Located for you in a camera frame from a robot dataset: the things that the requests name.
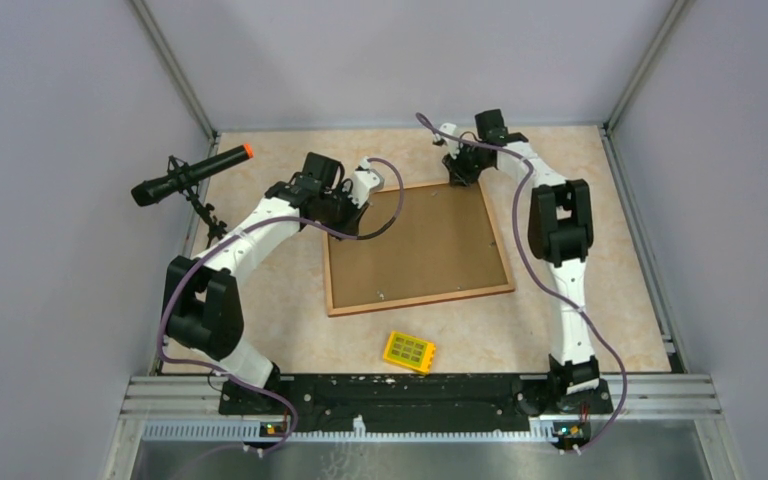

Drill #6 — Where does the red wooden picture frame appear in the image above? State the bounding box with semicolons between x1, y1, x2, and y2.
324;182;516;317

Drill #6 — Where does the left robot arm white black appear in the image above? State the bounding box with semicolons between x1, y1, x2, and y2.
161;153;384;414

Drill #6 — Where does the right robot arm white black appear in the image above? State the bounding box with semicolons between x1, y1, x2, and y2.
434;109;600;412

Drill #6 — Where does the black mini tripod stand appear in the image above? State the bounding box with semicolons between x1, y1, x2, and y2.
167;155;227;247

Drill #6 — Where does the black microphone orange tip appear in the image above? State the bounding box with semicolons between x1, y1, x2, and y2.
131;144;254;207

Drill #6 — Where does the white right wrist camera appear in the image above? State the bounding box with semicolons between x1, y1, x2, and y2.
432;123;462;158

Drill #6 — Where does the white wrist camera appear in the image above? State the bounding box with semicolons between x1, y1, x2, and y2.
349;157;385;208
432;123;462;158

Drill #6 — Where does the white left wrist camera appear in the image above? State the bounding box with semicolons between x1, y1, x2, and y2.
349;157;385;208

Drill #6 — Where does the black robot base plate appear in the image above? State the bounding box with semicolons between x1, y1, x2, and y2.
218;373;614;433

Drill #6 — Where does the white slotted cable duct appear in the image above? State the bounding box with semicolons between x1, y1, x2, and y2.
142;417;557;444

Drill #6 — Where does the aluminium rail frame front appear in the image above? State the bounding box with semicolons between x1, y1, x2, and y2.
102;373;746;479

